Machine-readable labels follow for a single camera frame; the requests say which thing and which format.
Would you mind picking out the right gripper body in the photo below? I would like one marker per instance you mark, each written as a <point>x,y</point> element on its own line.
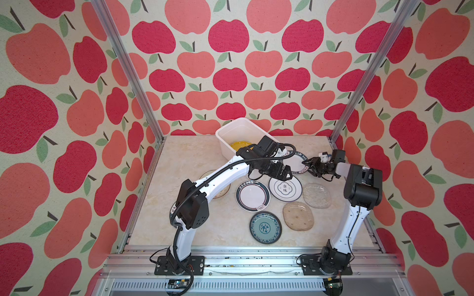
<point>321,169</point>

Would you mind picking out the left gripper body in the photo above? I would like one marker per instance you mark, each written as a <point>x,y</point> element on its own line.
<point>272,169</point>

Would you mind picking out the small white plate dark rim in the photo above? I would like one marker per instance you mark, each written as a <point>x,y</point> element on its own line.
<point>296,163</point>

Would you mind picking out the white plate green red rim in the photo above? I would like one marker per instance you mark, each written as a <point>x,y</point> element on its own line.
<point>253,196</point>

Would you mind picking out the yellow polka dot plate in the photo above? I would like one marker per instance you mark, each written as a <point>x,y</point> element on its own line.
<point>240,144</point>

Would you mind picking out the white plate dark lettered rim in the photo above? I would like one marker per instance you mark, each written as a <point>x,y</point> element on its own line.
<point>172,211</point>

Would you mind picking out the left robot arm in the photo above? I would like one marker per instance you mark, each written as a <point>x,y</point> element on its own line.
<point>192,205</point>

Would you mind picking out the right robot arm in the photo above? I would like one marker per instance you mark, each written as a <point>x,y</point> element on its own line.
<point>362,192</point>

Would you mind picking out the white plastic bin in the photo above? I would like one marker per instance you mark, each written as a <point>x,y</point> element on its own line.
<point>238,130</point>

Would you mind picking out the clear glass plate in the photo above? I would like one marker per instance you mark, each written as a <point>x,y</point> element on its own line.
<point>317,196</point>

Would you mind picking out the white plate black flower outline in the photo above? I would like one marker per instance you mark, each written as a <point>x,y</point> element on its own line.
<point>286,191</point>

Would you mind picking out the brown translucent glass plate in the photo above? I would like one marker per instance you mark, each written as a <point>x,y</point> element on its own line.
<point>298,216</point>

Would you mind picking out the beige plate brown rim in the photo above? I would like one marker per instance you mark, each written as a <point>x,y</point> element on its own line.
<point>222,192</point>

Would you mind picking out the teal patterned plate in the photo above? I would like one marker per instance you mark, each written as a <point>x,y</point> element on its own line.
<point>265,227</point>

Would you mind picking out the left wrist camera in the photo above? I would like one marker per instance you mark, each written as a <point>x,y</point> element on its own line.
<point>266,147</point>

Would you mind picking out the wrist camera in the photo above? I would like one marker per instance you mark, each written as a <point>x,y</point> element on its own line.
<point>266,147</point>
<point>335,156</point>

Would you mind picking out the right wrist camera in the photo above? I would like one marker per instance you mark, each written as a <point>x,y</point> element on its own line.
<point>335,156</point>

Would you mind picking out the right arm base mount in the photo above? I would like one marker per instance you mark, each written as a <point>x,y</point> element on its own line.
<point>314,265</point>

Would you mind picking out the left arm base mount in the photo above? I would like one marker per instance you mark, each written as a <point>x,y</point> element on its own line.
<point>168,266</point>

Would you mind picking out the right aluminium frame post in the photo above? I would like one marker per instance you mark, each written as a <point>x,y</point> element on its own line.
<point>402,14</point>

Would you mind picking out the aluminium frame post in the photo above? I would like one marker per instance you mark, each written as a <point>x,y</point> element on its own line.
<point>402,14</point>
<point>107,22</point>

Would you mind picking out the left aluminium frame post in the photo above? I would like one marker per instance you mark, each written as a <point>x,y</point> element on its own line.
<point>107,22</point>

